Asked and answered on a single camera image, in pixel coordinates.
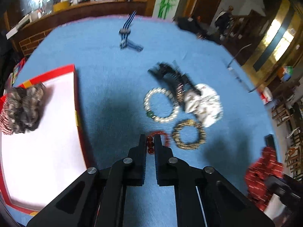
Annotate dark framed eyeglasses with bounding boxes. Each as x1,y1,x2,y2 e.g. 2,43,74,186
222,44,258,93

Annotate red gift box lid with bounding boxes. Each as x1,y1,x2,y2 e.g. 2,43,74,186
1,64,89,215

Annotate black bag on bed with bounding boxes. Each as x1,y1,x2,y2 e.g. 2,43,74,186
174,17,222,45

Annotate blue bed cover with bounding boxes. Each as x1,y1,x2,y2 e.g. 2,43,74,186
16,16,272,226

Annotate gold black beaded bracelet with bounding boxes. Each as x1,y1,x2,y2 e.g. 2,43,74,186
171,119,207,151

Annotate red bead bracelet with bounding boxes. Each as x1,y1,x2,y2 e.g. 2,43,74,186
146,131,172,155

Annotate red polka dot scrunchie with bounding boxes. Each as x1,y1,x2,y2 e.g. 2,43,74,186
244,147,283,211

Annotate wooden counter shelf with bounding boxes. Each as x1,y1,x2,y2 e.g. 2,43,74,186
10,0,147,58

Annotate white pearl bracelet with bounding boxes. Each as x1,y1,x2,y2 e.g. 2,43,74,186
143,87,181,124

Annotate white black-dotted scrunchie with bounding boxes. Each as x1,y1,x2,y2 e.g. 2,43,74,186
184,84,223,128

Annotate grey black organza scrunchie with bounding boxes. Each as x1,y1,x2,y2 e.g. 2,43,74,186
6,82,46,134

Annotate black hair claw clip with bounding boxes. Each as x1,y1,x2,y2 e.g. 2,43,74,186
148,62,202,105

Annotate black smartphone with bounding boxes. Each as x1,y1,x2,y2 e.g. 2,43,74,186
265,134,276,150

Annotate white red paint bucket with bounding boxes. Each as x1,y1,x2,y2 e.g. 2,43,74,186
259,87,273,105

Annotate dark wooden door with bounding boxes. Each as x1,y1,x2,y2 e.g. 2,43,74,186
192,0,221,25

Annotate red white plaid scrunchie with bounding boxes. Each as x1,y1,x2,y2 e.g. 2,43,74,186
0,101,13,135

